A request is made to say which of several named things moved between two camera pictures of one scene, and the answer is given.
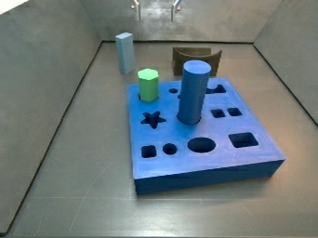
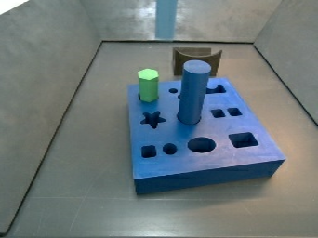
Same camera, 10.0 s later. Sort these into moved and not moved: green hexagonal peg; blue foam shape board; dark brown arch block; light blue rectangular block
Moved: light blue rectangular block
Not moved: green hexagonal peg; dark brown arch block; blue foam shape board
